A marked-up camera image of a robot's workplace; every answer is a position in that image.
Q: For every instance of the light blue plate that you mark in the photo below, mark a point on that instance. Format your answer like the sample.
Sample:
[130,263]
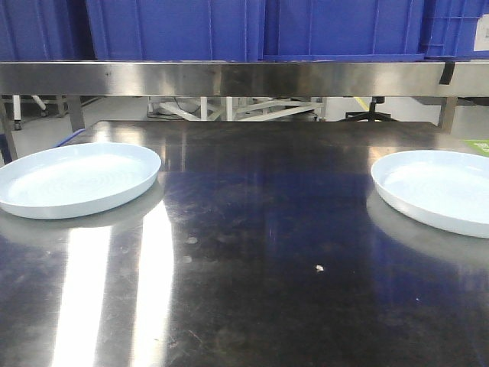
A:
[77,180]
[447,190]

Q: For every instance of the black office chair base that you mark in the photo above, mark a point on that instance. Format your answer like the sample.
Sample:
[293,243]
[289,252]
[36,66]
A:
[371,115]

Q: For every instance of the blue upper crate middle-left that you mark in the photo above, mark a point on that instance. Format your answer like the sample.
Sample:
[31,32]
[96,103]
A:
[177,30]

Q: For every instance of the blue upper crate middle-right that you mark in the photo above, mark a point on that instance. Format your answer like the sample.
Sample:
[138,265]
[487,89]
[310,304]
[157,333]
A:
[343,30]

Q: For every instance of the black tape strip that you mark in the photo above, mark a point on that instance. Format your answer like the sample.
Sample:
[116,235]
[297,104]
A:
[447,73]

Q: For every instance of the green sign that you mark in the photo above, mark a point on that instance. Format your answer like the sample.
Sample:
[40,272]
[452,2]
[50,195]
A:
[480,145]

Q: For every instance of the blue upper crate right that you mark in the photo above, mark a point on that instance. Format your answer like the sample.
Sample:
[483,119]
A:
[448,29]

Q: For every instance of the blue upper crate left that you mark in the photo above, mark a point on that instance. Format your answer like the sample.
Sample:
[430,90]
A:
[45,30]

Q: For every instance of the white label on crate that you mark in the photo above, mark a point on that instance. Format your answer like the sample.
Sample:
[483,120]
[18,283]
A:
[481,38]

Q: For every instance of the white metal frame background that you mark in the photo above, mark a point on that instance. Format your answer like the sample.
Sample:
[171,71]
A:
[246,109]

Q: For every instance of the steel shelf post left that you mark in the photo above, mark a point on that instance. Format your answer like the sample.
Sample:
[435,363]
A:
[75,111]

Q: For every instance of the steel shelf post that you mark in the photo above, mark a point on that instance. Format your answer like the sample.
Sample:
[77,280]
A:
[75,111]
[447,113]

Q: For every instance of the stainless steel shelf rail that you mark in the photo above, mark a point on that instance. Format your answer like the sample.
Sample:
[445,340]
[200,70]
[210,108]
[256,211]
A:
[330,79]

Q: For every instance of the steel shelf post right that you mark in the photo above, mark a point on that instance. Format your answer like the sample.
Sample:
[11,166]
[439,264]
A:
[447,113]

